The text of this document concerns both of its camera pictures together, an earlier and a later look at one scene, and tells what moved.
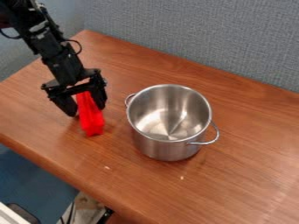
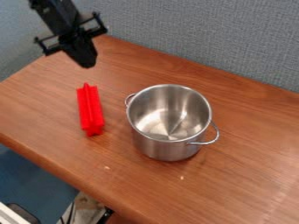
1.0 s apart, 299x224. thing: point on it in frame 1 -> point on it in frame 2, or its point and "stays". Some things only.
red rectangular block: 91,115 stays
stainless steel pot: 170,118 stays
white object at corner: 8,216 stays
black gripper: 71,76 -> 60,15
